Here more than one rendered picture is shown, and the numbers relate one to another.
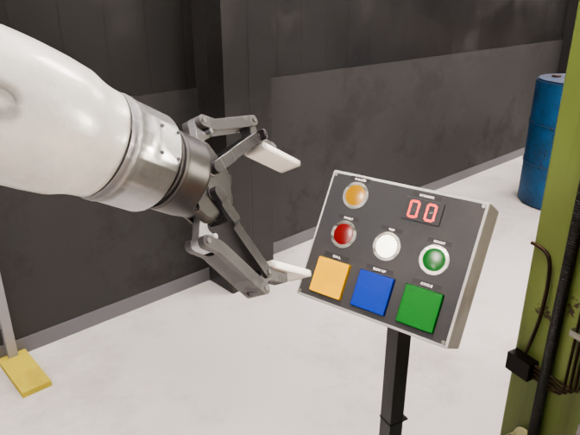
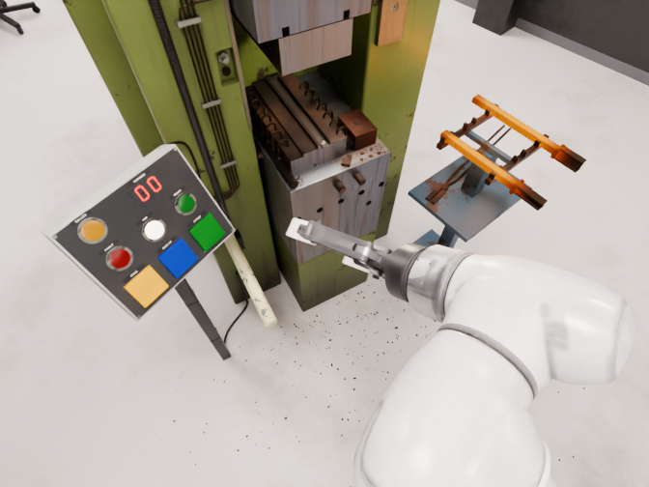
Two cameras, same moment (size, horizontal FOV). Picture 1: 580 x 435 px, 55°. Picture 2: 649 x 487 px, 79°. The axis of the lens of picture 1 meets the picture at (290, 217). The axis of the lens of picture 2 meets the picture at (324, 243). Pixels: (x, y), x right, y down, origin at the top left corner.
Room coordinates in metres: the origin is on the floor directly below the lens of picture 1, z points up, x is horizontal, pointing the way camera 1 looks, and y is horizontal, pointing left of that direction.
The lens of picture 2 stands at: (0.60, 0.36, 1.86)
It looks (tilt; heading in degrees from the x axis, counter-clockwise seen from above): 56 degrees down; 270
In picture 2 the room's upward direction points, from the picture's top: straight up
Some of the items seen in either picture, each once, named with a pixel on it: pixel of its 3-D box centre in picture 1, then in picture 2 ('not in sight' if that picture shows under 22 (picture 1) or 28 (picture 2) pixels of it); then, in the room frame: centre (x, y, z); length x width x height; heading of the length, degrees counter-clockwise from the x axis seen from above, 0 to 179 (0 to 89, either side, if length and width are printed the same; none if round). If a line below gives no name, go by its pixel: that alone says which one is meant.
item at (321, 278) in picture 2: not in sight; (309, 231); (0.67, -0.80, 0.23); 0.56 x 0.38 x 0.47; 118
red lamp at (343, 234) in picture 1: (343, 234); (120, 258); (1.06, -0.11, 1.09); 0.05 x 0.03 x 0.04; 28
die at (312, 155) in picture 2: not in sight; (291, 118); (0.72, -0.76, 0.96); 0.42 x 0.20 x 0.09; 118
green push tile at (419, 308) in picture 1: (419, 308); (207, 232); (0.91, -0.25, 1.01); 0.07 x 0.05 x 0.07; 53
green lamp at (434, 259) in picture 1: (433, 260); (185, 204); (0.95, -0.27, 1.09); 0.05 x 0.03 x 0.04; 28
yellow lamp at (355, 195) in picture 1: (355, 195); (93, 230); (1.10, -0.14, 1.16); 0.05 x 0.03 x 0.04; 28
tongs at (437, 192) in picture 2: not in sight; (471, 160); (-0.02, -0.85, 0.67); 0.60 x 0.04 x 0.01; 46
